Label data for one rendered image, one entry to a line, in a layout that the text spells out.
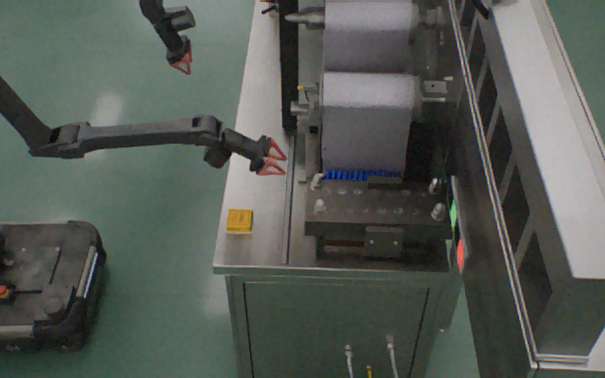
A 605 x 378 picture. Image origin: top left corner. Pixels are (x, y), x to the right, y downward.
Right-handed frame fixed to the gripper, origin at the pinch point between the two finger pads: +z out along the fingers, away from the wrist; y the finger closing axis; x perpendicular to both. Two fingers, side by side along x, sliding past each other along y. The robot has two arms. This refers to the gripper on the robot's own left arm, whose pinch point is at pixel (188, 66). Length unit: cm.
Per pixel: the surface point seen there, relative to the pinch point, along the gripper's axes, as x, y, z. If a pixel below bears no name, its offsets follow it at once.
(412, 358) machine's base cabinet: -51, -82, 74
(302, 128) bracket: -40, -42, 1
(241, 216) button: -17, -59, 12
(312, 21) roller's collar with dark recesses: -50, -19, -17
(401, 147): -66, -51, 9
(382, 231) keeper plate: -57, -73, 15
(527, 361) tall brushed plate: -84, -130, -24
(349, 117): -55, -49, -6
